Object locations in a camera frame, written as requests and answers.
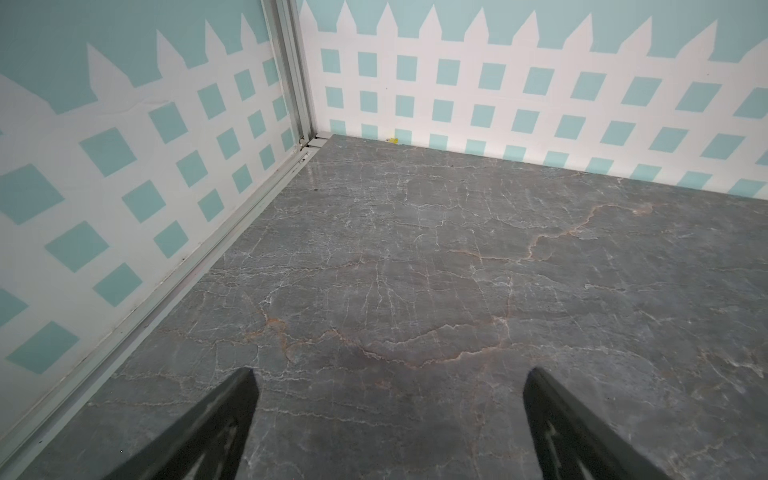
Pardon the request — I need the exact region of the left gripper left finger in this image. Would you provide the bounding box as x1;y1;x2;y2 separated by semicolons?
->
106;367;259;479

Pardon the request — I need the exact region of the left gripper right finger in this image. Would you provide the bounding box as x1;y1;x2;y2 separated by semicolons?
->
523;367;668;479

